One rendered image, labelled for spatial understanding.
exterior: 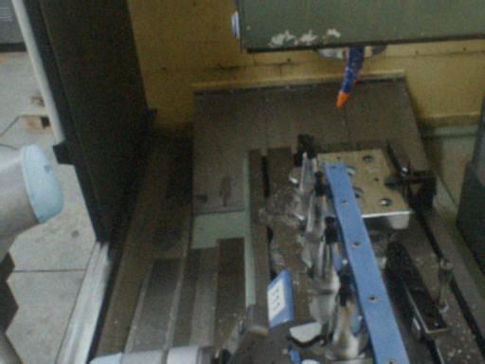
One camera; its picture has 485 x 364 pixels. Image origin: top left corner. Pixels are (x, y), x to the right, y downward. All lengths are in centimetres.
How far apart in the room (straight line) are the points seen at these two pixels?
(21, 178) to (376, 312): 53
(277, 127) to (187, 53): 46
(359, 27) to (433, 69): 161
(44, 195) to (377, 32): 53
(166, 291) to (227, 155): 68
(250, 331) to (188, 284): 85
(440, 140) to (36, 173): 186
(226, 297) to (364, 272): 68
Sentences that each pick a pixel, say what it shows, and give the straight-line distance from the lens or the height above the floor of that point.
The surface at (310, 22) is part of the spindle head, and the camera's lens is 69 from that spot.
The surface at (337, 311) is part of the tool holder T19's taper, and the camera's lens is 66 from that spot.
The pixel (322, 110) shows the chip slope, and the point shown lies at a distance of 212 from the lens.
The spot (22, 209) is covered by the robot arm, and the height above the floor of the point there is 134.
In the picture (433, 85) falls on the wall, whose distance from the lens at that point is 233.
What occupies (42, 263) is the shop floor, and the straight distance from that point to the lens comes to 289.
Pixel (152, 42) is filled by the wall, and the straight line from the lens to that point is 213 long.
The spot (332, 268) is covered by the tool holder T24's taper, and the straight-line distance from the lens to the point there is 76.
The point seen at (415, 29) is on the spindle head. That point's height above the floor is 155.
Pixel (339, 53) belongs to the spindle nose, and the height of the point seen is 143.
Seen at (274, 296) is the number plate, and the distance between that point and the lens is 115.
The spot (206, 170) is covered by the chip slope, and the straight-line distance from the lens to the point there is 197.
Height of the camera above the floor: 179
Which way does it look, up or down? 32 degrees down
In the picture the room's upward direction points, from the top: 2 degrees counter-clockwise
